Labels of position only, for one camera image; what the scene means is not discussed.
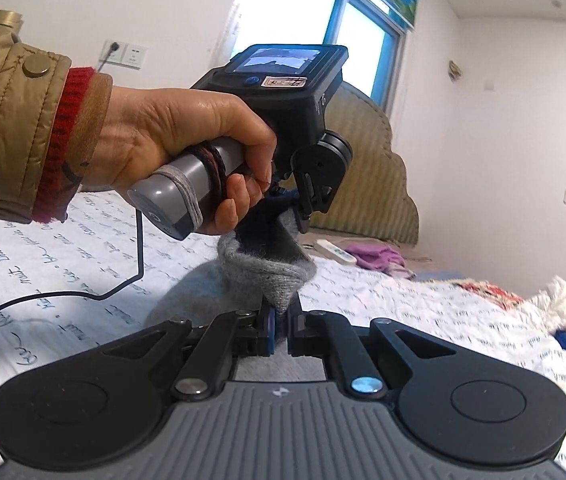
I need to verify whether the cream padded cloth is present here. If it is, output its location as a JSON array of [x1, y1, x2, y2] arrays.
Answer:
[[528, 275, 566, 352]]

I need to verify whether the white printed quilt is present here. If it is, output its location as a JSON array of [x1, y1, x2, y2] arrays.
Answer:
[[0, 190, 566, 480]]

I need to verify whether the grey knit sock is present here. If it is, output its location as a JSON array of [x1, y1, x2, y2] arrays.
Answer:
[[145, 195, 326, 382]]

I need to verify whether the floral blanket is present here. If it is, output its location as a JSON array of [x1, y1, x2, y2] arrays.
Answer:
[[455, 275, 530, 312]]

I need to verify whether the person's left hand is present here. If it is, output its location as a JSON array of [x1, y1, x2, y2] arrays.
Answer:
[[80, 85, 280, 237]]

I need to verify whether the window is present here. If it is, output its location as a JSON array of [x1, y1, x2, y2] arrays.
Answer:
[[233, 0, 410, 111]]

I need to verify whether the white remote control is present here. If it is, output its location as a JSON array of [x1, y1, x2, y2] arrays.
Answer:
[[315, 239, 360, 267]]

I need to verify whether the purple cloth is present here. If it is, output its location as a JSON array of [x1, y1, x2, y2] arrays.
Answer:
[[345, 242, 417, 279]]

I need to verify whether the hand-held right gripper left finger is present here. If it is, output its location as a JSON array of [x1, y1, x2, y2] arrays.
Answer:
[[100, 307, 280, 402]]

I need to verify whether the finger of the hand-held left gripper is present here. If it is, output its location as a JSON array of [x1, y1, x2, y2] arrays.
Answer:
[[290, 148, 337, 235], [263, 181, 300, 212]]

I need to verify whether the brass knob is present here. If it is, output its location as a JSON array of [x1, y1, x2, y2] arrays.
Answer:
[[0, 9, 27, 42]]

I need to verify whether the white wall socket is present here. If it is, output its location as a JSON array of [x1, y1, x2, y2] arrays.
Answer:
[[100, 40, 150, 71]]

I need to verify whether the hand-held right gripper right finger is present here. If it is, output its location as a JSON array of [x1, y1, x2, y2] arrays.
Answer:
[[285, 306, 456, 402]]

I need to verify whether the olive ribbed headboard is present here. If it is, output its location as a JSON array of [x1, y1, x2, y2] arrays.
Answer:
[[308, 82, 421, 247]]

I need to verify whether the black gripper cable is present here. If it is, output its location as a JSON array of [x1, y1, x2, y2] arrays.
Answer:
[[0, 207, 146, 337]]

